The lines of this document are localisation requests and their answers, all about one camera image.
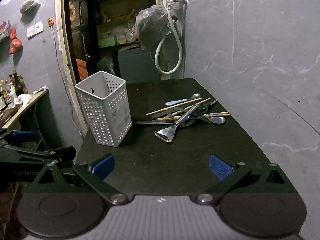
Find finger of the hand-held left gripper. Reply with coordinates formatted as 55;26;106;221
0;127;43;145
0;144;77;166

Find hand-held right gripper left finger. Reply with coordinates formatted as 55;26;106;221
31;154;128;205

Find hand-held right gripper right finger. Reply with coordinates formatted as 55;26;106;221
196;154;295;204

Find white perforated utensil basket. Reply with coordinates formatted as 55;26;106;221
75;71;132;147

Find metal fork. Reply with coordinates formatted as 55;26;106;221
136;121;180;126

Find dark green scissors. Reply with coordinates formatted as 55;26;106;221
172;99;218;125

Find blue-handled spoon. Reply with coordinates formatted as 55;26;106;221
165;93;201;107

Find wooden counter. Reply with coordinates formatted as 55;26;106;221
0;89;48;130

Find white cloth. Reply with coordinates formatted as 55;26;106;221
13;93;33;106

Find row of sauce bottles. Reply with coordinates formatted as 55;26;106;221
0;69;27;112

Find orange printed poster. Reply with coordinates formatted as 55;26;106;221
76;58;88;78

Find dark plastic bag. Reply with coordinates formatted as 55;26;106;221
96;56;116;76

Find grey cabinet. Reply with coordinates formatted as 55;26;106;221
117;47;160;83

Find green box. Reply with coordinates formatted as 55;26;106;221
97;35;118;48

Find dark wooden door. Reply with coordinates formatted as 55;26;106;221
67;0;89;58

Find hanging dark bag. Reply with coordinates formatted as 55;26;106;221
20;0;41;16

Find clear plastic food bags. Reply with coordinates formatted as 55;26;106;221
110;17;139;46

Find storage shelf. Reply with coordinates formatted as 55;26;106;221
93;0;160;55

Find clear bag dark contents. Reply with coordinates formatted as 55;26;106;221
135;4;171;53

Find metal faucet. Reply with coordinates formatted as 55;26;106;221
166;0;187;11

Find thin wall cable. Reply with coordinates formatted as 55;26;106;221
51;26;77;130

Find white wall switch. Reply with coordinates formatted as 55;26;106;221
27;21;44;40

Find white hose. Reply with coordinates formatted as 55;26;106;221
154;4;183;75

